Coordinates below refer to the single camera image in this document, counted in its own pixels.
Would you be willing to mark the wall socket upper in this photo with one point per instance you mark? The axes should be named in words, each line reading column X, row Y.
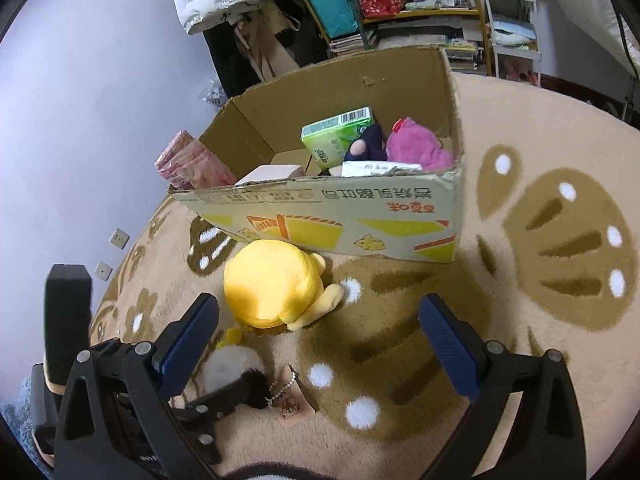
column 119, row 238

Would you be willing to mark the white folded mattress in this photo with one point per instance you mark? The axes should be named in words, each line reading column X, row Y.
column 606, row 26

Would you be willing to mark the pink bear plush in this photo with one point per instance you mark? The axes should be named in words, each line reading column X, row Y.
column 411, row 143

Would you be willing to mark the white fluffy pompom plush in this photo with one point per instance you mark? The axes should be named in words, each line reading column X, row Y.
column 231, row 364

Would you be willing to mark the wall socket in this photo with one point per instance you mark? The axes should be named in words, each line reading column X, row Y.
column 119, row 238
column 103, row 271

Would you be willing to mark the yellow plush toy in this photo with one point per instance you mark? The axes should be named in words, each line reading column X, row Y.
column 273, row 285

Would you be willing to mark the pink blanket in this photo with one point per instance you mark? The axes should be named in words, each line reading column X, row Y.
column 188, row 165

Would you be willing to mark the wall socket lower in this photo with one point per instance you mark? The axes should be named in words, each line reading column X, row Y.
column 103, row 271

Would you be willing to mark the cardboard box with yellow print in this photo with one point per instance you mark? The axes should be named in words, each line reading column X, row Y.
column 406, row 215

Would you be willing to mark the green tissue pack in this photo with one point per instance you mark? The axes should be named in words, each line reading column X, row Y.
column 328, row 140

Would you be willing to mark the teal storage bag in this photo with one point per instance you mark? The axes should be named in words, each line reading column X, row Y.
column 336, row 16

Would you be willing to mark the stack of books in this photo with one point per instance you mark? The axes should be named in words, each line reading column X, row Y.
column 353, row 43

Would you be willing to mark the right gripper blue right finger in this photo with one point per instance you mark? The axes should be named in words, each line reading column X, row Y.
column 456, row 345

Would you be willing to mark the white rolling cart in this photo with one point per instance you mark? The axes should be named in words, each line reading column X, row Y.
column 514, row 39

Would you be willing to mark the purple haired doll plush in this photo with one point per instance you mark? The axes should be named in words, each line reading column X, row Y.
column 369, row 147

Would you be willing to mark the wooden shelf rack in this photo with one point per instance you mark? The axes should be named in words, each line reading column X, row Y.
column 456, row 26

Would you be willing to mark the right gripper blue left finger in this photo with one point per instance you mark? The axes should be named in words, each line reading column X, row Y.
column 182, row 343

